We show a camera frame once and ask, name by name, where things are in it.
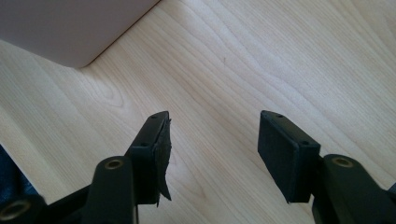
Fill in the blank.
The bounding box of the dark blue cloth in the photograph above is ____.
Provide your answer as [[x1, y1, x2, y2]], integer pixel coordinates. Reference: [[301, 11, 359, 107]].
[[0, 145, 39, 204]]

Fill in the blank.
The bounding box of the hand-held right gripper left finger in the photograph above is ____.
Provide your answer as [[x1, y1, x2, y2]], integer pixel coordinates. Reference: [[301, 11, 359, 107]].
[[124, 110, 173, 207]]

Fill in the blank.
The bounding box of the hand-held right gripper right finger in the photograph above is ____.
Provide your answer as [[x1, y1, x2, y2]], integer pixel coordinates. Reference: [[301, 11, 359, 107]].
[[257, 110, 321, 203]]

